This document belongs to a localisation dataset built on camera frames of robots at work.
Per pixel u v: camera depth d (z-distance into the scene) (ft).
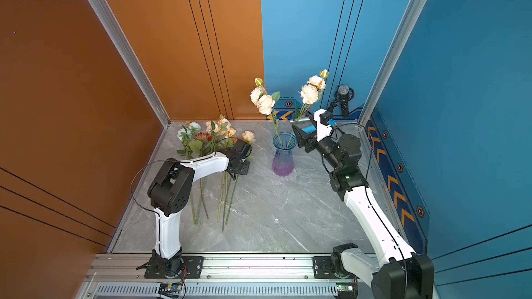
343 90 3.30
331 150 1.97
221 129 3.65
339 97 3.45
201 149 3.46
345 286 2.31
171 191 1.73
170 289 2.35
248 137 3.55
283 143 2.93
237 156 2.61
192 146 3.49
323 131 1.90
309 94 2.43
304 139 1.99
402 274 1.23
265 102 2.47
